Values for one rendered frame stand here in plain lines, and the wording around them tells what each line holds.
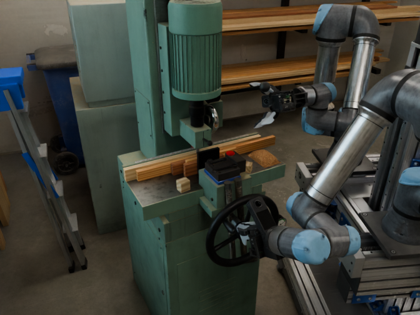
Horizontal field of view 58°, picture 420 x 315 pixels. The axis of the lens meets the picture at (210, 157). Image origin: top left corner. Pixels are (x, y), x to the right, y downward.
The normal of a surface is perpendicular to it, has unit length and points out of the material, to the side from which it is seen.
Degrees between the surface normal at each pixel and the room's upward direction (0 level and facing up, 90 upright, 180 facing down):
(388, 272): 90
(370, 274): 90
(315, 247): 60
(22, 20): 90
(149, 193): 0
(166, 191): 0
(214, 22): 90
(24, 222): 1
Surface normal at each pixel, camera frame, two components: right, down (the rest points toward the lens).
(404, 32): -0.93, 0.18
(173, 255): 0.48, 0.43
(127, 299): 0.00, -0.87
